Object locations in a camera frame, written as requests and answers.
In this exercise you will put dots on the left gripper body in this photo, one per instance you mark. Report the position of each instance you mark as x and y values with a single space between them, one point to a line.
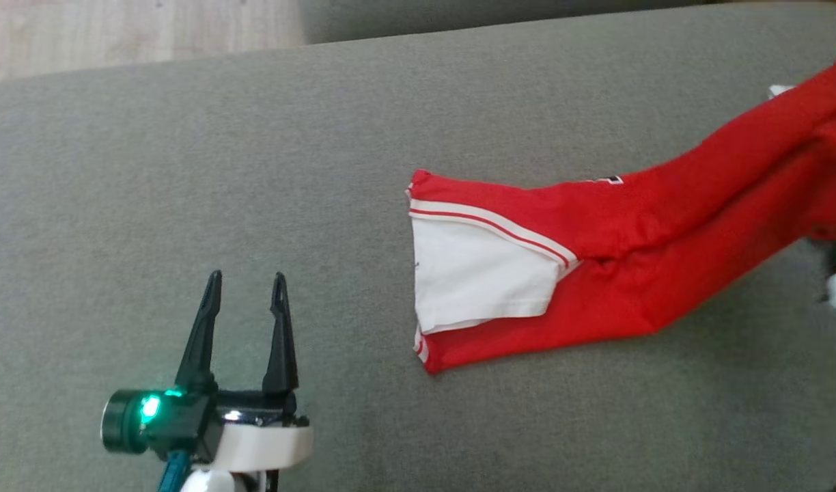
268 444

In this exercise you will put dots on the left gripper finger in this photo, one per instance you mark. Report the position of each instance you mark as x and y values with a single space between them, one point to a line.
201 348
281 355

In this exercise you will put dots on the red and white basketball jersey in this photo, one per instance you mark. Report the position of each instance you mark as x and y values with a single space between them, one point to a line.
664 225

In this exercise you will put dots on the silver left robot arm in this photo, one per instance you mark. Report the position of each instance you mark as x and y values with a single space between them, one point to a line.
210 482

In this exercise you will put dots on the grey sofa back cushion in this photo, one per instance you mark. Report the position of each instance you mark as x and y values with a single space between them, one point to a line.
459 17

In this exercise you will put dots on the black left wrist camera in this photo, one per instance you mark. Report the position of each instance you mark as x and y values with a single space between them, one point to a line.
128 420

